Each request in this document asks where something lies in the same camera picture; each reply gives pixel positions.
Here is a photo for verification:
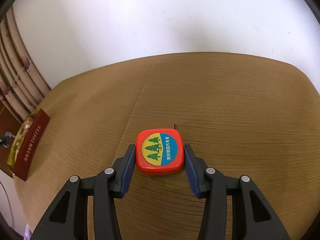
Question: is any orange tape measure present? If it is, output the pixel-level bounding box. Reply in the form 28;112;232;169
136;128;184;175

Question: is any brown wooden door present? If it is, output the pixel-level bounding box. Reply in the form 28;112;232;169
0;102;21;178

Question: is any red gold tin box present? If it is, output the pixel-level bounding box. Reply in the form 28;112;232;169
7;108;50;181

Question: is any beige patterned curtain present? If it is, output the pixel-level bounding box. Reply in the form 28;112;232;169
1;8;50;120

